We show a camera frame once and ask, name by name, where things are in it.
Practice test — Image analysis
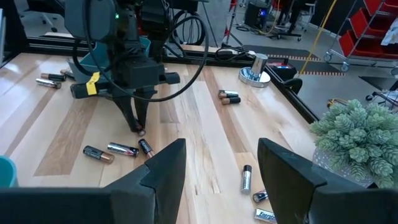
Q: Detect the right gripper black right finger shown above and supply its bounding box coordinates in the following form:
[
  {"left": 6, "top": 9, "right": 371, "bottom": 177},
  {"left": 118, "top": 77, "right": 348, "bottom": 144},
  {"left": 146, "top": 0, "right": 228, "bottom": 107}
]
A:
[{"left": 257, "top": 138, "right": 398, "bottom": 224}]

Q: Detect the chrome cylinder on round base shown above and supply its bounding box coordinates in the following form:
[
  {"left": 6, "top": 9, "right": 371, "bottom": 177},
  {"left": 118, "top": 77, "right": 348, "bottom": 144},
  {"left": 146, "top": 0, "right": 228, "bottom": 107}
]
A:
[{"left": 238, "top": 53, "right": 271, "bottom": 88}]

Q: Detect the green succulent in patterned pot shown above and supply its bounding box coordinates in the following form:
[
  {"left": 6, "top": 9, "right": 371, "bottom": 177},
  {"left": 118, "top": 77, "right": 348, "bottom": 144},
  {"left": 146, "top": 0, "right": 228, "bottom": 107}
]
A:
[{"left": 309, "top": 98, "right": 398, "bottom": 189}]

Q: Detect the black mat with orange stripes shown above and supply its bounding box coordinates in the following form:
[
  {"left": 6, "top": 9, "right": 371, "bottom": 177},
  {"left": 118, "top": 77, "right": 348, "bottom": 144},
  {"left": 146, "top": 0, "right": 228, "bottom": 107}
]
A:
[{"left": 244, "top": 44, "right": 346, "bottom": 78}]

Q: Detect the yellow tape tag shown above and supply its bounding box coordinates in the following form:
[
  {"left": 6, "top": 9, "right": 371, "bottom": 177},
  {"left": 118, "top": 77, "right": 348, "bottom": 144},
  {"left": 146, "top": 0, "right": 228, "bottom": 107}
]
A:
[{"left": 86, "top": 71, "right": 101, "bottom": 96}]

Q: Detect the black crate with red lid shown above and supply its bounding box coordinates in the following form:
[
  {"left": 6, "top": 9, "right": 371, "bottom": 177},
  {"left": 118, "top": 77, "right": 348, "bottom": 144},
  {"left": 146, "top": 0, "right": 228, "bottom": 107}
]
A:
[{"left": 266, "top": 59, "right": 298, "bottom": 82}]

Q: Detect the colourful patterned cloth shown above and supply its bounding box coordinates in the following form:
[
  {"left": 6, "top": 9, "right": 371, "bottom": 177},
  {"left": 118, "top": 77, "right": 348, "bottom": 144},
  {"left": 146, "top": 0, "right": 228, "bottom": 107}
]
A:
[{"left": 381, "top": 26, "right": 398, "bottom": 47}]

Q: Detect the yellow cable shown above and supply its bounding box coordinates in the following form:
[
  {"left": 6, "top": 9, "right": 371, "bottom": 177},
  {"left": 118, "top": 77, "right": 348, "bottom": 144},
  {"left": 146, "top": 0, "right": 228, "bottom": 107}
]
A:
[{"left": 297, "top": 0, "right": 349, "bottom": 109}]

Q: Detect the black computer box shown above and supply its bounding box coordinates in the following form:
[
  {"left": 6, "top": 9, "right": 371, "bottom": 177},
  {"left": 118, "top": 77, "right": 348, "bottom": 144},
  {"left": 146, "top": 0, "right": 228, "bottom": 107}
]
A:
[{"left": 244, "top": 0, "right": 271, "bottom": 30}]

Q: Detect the black partition panel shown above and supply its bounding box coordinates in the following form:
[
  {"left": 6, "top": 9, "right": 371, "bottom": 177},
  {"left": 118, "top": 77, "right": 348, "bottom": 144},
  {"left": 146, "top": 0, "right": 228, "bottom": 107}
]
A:
[{"left": 310, "top": 0, "right": 368, "bottom": 35}]

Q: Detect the black coiled cable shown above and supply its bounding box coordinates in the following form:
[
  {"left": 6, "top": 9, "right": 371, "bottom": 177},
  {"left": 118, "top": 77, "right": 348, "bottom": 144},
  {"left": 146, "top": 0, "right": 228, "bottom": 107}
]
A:
[{"left": 172, "top": 9, "right": 206, "bottom": 47}]

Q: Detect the black wheeled stand base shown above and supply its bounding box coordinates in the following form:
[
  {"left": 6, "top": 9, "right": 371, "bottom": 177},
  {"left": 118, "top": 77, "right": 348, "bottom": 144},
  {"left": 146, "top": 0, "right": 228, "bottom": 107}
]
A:
[{"left": 365, "top": 88, "right": 398, "bottom": 108}]

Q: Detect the green-teal plastic bin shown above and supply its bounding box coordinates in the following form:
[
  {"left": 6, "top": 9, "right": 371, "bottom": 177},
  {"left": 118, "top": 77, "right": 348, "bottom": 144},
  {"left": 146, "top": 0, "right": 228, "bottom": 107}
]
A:
[{"left": 0, "top": 155, "right": 19, "bottom": 189}]

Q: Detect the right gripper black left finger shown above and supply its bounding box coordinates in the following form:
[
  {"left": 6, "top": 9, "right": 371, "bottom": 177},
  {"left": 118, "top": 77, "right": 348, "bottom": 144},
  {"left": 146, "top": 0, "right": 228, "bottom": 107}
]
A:
[{"left": 0, "top": 138, "right": 187, "bottom": 224}]

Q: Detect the wire cart with red bins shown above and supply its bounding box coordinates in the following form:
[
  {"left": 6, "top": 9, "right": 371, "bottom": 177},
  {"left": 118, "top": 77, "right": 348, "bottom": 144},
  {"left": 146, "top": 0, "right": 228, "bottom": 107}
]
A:
[{"left": 323, "top": 0, "right": 398, "bottom": 73}]

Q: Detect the blue-teal plastic bin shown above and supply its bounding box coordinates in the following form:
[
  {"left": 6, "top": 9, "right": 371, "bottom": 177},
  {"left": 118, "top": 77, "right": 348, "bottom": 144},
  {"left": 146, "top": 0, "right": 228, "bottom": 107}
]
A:
[{"left": 67, "top": 36, "right": 152, "bottom": 85}]

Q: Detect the black power adapter with cable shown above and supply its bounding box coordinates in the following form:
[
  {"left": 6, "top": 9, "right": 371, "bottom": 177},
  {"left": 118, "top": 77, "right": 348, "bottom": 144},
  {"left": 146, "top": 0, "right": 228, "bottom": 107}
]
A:
[{"left": 214, "top": 44, "right": 249, "bottom": 62}]

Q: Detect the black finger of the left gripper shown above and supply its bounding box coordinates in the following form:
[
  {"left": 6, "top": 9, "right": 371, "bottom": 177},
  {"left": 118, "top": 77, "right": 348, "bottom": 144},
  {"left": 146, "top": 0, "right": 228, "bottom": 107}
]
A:
[
  {"left": 133, "top": 88, "right": 159, "bottom": 132},
  {"left": 111, "top": 91, "right": 140, "bottom": 132}
]

